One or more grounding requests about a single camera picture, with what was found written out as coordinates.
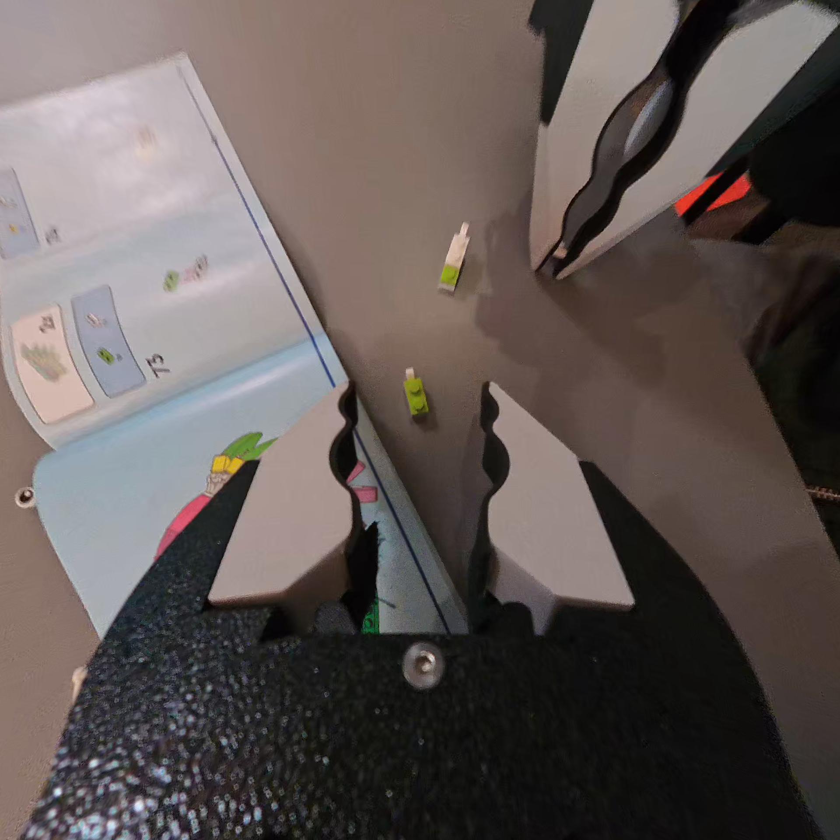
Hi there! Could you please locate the dark green jacket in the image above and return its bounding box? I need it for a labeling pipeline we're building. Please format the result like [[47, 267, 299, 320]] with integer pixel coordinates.
[[742, 223, 840, 565]]

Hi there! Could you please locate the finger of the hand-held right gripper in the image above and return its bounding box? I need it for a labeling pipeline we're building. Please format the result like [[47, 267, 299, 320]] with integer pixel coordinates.
[[529, 0, 729, 275], [551, 0, 840, 282]]

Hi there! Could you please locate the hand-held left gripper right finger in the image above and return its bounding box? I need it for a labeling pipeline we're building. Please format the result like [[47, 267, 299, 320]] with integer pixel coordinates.
[[465, 381, 636, 636]]

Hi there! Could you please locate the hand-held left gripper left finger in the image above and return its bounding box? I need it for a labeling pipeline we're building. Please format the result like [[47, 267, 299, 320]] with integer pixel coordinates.
[[207, 381, 366, 634]]

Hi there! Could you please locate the white and green lego piece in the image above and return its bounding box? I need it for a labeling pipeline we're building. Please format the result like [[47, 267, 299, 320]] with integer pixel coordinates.
[[437, 222, 473, 295]]

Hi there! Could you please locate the lego instruction booklet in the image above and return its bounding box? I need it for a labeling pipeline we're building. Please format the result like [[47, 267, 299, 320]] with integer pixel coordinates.
[[0, 52, 471, 639]]

